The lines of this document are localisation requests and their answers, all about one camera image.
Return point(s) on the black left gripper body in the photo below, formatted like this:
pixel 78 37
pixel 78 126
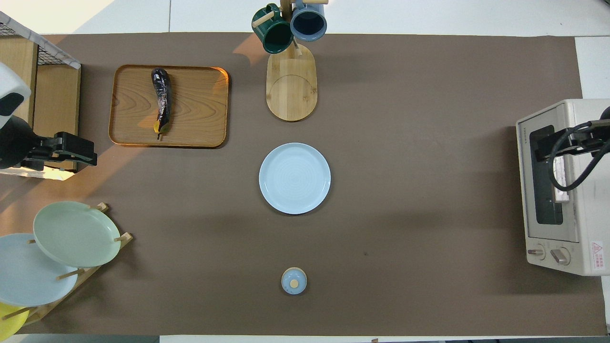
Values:
pixel 76 150

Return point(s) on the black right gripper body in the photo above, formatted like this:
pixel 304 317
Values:
pixel 579 138

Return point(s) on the toaster oven glass door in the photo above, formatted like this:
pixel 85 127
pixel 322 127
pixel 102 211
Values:
pixel 525 190

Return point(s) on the dark purple eggplant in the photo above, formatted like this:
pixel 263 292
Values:
pixel 162 97

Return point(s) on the light blue round plate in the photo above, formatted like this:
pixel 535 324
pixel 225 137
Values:
pixel 294 178

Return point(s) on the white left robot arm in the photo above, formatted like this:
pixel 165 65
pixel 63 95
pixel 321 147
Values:
pixel 12 100

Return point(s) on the cream toaster oven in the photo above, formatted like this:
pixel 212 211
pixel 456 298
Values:
pixel 593 219

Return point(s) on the pale green plate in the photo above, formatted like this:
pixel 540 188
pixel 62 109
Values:
pixel 76 233

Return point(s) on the wooden plate rack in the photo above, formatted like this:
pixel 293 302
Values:
pixel 90 269

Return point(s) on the wooden serving tray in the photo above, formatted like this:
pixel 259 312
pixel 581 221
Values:
pixel 200 109

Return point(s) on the pale blue racked plate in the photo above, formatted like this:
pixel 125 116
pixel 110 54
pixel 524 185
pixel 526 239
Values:
pixel 28 276

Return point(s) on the yellow plate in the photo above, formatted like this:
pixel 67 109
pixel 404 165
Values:
pixel 9 321

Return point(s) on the brown table mat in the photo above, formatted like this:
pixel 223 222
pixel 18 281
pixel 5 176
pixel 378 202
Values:
pixel 405 214

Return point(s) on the wooden mug tree stand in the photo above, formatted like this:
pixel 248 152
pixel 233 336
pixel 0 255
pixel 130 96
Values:
pixel 291 90

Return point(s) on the dark green mug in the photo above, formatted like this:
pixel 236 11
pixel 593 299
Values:
pixel 274 34

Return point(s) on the small blue lidded jar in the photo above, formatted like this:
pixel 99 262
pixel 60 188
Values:
pixel 294 281

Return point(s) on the blue mug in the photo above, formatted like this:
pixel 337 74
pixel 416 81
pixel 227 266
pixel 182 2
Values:
pixel 309 23

